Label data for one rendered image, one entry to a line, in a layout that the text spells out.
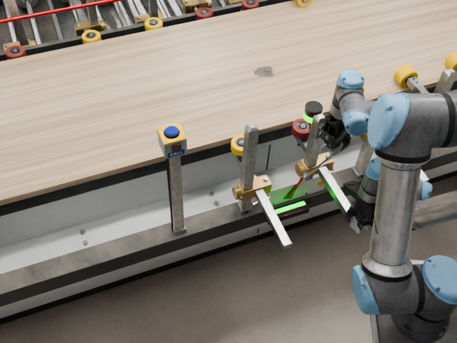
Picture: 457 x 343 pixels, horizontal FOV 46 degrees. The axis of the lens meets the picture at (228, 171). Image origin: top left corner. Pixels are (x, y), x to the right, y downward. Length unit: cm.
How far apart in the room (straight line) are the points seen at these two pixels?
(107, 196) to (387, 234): 114
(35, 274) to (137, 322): 76
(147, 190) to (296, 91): 71
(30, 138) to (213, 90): 72
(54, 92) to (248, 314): 131
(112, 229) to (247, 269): 85
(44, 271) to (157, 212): 48
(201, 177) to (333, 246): 97
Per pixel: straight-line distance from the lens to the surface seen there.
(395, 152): 117
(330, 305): 269
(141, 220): 213
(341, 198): 194
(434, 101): 118
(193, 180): 214
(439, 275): 137
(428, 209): 150
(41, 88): 228
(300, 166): 198
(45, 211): 206
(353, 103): 155
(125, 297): 267
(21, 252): 215
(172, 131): 157
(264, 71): 227
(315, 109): 184
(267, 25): 252
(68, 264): 198
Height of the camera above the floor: 239
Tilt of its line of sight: 51 degrees down
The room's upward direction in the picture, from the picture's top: 3 degrees clockwise
